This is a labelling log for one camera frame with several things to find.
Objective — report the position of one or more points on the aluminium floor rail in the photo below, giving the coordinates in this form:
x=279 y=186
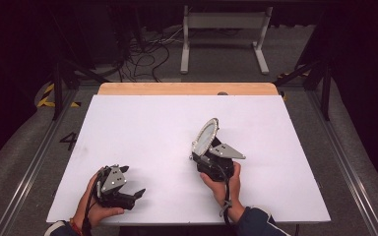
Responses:
x=32 y=167
x=344 y=157

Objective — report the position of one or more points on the dark cabinet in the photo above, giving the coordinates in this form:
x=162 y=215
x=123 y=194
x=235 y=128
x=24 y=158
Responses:
x=98 y=36

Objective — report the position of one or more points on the person's right hand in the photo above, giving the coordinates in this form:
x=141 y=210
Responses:
x=221 y=193

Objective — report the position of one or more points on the yellow black floor tape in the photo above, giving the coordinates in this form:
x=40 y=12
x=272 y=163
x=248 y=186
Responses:
x=47 y=98
x=290 y=74

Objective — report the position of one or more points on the white board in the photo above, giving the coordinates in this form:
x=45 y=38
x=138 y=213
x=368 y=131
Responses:
x=151 y=131

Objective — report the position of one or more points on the person's left hand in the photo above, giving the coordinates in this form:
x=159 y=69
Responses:
x=93 y=209

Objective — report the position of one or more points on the white metal desk frame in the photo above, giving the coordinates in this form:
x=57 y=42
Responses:
x=224 y=20

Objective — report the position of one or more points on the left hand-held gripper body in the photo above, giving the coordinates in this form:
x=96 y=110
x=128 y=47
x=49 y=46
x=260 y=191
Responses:
x=113 y=183

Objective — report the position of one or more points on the wooden table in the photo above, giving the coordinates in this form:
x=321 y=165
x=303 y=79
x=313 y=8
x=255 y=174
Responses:
x=177 y=88

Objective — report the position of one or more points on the white oval beaded-rim plate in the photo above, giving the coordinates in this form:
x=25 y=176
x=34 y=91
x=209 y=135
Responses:
x=206 y=136

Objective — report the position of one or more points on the black metal stand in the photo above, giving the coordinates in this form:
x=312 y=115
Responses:
x=325 y=88
x=58 y=88

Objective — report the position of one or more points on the grey table grommet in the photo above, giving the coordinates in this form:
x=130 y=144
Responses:
x=222 y=93

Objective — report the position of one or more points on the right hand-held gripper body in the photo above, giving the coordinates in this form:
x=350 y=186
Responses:
x=220 y=164

